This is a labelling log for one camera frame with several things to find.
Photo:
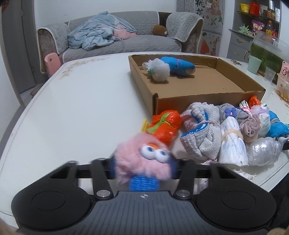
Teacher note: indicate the decorated grey refrigerator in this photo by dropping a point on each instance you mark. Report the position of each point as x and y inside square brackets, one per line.
[212, 12]

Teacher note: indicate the brown plush toy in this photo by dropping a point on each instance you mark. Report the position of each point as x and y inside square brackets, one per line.
[159, 30]

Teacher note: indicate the orange plastic bag bundle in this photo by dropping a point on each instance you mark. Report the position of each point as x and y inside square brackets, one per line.
[165, 126]

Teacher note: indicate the mauve sock bundle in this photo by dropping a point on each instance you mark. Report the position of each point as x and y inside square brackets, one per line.
[250, 128]

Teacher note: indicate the white floral plastic bundle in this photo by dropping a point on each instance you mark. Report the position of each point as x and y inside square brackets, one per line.
[262, 111]

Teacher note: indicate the pink plastic stool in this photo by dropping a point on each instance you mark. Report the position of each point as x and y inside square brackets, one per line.
[52, 63]

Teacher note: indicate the glass fish tank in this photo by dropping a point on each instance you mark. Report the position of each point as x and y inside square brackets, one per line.
[270, 50]

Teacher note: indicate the grey sofa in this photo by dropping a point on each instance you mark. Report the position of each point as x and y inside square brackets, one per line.
[183, 35]

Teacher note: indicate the white mesh bundle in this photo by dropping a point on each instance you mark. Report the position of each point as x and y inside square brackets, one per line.
[157, 69]

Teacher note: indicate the white pink striped sock bundle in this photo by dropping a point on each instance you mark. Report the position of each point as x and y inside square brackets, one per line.
[245, 107]

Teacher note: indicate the light blue blanket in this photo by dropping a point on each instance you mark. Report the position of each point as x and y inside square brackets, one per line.
[97, 31]

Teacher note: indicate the green plastic cup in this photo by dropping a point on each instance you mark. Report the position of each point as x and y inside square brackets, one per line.
[253, 64]

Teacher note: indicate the clear plastic snack container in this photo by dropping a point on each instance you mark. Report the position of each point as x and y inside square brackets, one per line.
[282, 88]

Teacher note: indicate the grey knitted sock bundle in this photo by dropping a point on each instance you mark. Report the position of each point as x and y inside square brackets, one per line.
[202, 139]

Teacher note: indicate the pink cushion on sofa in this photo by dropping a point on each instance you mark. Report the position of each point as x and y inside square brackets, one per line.
[123, 34]

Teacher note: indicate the grey shelf cabinet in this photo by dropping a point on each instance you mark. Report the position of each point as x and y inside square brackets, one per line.
[251, 17]

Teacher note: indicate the clear plastic bag bundle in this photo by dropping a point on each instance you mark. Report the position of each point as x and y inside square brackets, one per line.
[263, 151]

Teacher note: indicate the grey sock with blue flower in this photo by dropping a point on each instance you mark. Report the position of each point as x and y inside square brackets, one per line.
[228, 110]

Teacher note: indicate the white blue striped sock bundle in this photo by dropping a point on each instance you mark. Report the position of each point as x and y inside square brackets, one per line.
[232, 149]

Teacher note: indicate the brown cardboard box tray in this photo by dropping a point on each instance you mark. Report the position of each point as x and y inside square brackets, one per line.
[215, 81]

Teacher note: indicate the pink fluffy sock bundle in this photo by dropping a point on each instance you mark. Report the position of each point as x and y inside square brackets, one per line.
[143, 162]

